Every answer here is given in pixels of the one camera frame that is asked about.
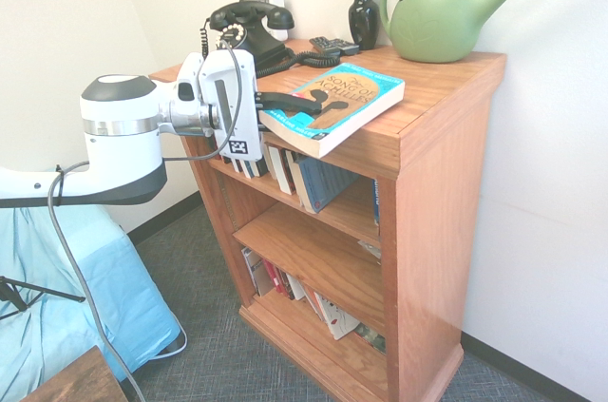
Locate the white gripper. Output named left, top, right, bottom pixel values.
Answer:
left=197, top=48, right=318, bottom=164

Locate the teal Song of Achilles book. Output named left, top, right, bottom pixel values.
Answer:
left=258, top=62, right=407, bottom=160

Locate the black rotary telephone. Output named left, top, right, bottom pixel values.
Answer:
left=199, top=15, right=342, bottom=80
left=208, top=0, right=298, bottom=76

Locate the cream paperback book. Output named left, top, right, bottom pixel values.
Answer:
left=262, top=139, right=282, bottom=182

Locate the dark remote control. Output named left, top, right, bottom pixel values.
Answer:
left=328, top=37, right=361, bottom=57
left=309, top=35, right=344, bottom=54

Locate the thin dark red book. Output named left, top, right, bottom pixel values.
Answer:
left=283, top=149, right=305, bottom=197

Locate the black spine book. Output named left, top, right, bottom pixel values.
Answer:
left=246, top=154, right=271, bottom=179

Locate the thick white book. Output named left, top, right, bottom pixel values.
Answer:
left=266, top=144, right=296, bottom=196

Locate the white blue cover book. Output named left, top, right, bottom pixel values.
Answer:
left=231, top=158, right=256, bottom=180

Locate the blue hardcover book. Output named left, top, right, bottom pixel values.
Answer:
left=292, top=154, right=363, bottom=216

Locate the black glossy vase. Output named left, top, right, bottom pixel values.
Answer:
left=349, top=0, right=381, bottom=51

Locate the blue spine book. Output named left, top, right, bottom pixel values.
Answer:
left=371, top=178, right=382, bottom=227

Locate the green plastic watering can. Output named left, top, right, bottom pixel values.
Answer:
left=378, top=0, right=579, bottom=65

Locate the white grey book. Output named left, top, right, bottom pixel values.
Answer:
left=239, top=245, right=264, bottom=297

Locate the red paperback book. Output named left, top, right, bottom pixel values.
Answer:
left=260, top=258, right=289, bottom=298

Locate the plain white book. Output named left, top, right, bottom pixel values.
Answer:
left=284, top=273, right=307, bottom=302

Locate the thin orange book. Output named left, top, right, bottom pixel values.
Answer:
left=302, top=285, right=325, bottom=322

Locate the wooden bookshelf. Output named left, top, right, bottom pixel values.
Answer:
left=148, top=38, right=508, bottom=402

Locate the white book with red print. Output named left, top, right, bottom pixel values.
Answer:
left=313, top=291, right=361, bottom=341

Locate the green cover book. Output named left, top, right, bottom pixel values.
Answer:
left=353, top=320, right=388, bottom=355

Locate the light blue cloth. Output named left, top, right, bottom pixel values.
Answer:
left=0, top=204, right=187, bottom=382

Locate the black tripod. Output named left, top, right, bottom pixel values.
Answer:
left=0, top=276, right=87, bottom=322

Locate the dark wooden table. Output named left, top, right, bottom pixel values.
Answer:
left=18, top=344, right=129, bottom=402

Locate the white floor cable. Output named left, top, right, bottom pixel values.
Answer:
left=151, top=325, right=189, bottom=360

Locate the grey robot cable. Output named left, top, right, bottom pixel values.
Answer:
left=47, top=40, right=253, bottom=402

